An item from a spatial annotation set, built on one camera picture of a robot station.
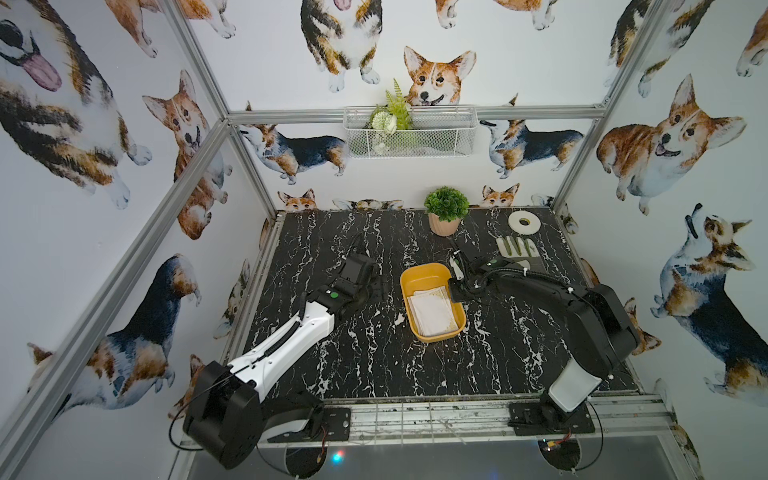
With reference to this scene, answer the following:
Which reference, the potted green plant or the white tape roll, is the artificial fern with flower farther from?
the white tape roll

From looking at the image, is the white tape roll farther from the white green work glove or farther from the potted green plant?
the potted green plant

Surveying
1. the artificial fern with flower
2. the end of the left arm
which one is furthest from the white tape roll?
the end of the left arm

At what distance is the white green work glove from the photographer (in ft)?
3.57

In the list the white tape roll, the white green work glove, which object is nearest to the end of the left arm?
the white green work glove

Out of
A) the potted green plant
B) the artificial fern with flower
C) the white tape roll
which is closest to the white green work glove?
the white tape roll

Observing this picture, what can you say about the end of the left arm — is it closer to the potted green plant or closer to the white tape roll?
the potted green plant

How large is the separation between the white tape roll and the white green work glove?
0.04m

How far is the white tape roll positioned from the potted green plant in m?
0.24

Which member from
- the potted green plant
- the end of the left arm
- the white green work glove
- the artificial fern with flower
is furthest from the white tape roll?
Result: the end of the left arm

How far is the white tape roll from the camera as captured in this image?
3.81 ft

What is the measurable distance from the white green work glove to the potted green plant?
19 centimetres
